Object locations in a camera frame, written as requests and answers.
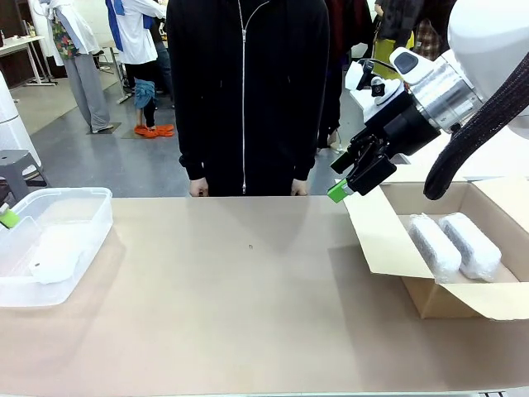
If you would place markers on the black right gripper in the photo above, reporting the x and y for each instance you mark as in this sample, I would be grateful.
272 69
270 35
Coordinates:
409 132

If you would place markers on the white unwrapped clock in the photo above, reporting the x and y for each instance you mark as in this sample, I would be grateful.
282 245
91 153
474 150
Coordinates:
53 260

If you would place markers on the bubble-wrapped clock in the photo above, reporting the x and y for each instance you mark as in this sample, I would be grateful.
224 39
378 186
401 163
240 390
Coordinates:
475 248
434 248

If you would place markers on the person's right forearm black sleeve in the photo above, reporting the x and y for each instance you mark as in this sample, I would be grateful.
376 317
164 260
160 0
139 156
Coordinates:
191 144

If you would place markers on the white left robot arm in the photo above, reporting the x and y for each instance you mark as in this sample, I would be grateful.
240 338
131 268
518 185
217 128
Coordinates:
12 124

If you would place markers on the person's left forearm black sleeve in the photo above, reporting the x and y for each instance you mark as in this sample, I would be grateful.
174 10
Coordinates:
308 144

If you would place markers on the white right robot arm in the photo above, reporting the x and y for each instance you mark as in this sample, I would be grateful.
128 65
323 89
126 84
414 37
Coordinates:
487 33

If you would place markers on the person's left hand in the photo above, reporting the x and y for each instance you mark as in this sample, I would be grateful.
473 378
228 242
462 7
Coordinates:
300 188

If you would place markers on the person's right hand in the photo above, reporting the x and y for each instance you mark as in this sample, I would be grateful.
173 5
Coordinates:
199 188

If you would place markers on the grey stool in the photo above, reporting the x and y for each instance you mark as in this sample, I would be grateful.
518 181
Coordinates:
16 165

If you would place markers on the clear plastic bin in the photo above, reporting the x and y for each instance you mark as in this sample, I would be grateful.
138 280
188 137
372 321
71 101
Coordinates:
95 215

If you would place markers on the brown cardboard box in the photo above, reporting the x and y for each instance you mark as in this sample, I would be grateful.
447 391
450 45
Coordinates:
430 297

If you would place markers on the person in plaid shirt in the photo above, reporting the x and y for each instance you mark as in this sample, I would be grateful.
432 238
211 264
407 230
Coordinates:
430 39

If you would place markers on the person with yellow skirt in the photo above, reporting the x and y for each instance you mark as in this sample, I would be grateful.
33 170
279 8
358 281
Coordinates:
392 25

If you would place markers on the mannequin with grey trousers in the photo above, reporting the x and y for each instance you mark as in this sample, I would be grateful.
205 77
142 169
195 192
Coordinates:
87 82

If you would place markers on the person in black hoodie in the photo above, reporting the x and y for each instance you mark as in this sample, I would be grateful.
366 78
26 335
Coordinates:
215 82

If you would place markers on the orange cloth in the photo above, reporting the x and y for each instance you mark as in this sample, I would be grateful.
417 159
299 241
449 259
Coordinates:
153 131

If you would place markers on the table with white legs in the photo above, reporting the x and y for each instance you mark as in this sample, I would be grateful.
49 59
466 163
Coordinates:
122 82

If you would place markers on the white desk with metal legs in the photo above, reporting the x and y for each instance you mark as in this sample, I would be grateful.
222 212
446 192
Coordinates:
20 41

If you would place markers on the person in blue jeans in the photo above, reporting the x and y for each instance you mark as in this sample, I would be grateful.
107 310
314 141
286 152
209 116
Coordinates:
162 82

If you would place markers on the mannequin with blue scarf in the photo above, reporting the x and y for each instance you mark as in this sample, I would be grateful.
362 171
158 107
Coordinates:
136 37

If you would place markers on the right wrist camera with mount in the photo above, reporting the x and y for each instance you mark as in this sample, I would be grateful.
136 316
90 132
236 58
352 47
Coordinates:
388 99

